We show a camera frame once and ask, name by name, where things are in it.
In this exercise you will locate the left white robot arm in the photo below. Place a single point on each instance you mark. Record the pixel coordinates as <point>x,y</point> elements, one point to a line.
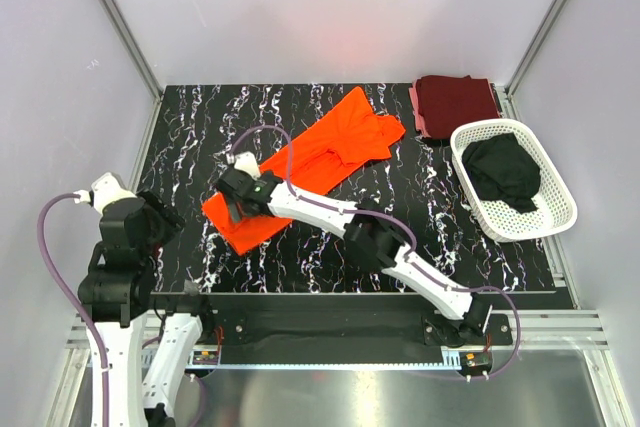
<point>116,297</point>

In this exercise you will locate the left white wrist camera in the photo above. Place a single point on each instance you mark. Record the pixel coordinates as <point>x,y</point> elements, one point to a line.
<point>106,190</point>

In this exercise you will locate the left aluminium frame post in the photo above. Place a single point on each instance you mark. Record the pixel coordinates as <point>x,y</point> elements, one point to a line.
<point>132,47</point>

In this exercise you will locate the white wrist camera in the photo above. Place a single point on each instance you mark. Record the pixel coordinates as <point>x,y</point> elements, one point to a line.
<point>106,190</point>
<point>245,162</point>

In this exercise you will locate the white plastic laundry basket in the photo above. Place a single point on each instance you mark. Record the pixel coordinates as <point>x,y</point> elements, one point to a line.
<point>556,208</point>

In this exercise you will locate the folded pink t shirt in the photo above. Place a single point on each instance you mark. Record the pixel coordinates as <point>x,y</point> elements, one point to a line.
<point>418,119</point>

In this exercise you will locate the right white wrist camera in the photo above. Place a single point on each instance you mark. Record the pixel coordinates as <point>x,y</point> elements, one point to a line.
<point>245,162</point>

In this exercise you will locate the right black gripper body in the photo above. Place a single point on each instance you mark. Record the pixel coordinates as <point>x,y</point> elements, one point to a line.
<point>271,174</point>

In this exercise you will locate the aluminium front rail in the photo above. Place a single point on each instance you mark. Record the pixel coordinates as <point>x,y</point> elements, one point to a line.
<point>535,329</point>

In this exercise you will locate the black t shirt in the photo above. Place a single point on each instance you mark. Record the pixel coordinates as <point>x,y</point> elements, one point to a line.
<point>500,169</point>

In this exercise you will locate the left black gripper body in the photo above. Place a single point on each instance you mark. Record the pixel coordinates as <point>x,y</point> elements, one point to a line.
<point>165,221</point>

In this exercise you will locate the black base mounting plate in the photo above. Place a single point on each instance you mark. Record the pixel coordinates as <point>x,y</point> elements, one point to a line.
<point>343,303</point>

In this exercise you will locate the aluminium frame post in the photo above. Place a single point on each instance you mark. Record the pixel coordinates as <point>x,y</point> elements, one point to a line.
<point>543,31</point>
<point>132,47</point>

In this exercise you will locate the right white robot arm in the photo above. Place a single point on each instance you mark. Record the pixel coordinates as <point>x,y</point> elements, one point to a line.
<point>373,240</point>

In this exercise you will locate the orange t shirt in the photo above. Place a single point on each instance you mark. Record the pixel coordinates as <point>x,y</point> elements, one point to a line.
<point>350,135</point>

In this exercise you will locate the right aluminium frame post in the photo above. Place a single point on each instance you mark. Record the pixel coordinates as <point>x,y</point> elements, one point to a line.
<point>543,31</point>

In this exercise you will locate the folded maroon t shirt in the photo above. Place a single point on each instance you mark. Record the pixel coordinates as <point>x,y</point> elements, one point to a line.
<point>447,103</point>

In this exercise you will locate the white slotted cable duct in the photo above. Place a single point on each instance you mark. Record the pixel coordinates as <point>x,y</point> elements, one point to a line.
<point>442,361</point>

